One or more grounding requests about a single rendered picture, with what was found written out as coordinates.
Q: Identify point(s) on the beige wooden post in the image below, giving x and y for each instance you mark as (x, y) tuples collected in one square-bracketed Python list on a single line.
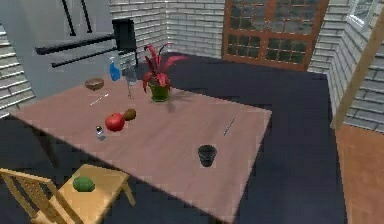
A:
[(358, 73)]

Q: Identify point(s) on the white framed window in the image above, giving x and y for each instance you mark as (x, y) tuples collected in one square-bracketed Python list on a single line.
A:
[(361, 11)]

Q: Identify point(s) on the red tomato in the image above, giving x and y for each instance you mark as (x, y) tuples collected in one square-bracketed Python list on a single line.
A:
[(115, 122)]

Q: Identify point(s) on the glass shaker with black cap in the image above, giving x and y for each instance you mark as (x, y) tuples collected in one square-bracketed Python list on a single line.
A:
[(100, 134)]

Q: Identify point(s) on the blue spray bottle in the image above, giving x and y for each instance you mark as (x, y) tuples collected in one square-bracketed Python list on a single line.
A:
[(115, 71)]

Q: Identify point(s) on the brown potato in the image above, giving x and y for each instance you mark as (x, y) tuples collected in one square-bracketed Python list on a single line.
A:
[(130, 114)]

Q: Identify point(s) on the light wooden chair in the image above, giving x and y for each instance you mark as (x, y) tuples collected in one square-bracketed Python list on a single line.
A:
[(96, 200)]

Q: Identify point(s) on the grey fridge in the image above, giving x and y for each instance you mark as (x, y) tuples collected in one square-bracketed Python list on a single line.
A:
[(36, 26)]

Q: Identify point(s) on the red plant in green pot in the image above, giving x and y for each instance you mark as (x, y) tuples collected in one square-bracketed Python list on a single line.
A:
[(159, 90)]

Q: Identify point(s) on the clear glass bottle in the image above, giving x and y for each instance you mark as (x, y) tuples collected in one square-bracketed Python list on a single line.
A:
[(131, 76)]

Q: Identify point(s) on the pink wooden table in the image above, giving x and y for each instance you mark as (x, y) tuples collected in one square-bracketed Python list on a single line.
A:
[(166, 140)]

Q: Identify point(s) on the black cup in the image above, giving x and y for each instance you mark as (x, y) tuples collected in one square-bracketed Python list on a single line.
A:
[(207, 156)]

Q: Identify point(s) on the green round vegetable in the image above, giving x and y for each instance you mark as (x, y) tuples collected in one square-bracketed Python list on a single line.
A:
[(83, 184)]

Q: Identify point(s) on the brown wooden glazed door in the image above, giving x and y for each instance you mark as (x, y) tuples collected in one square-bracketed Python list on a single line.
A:
[(266, 33)]

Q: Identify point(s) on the brown bowl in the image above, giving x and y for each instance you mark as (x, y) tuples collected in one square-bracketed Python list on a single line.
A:
[(94, 83)]

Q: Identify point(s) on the thin grey utensil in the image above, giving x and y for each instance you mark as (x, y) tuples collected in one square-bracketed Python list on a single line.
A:
[(229, 126)]

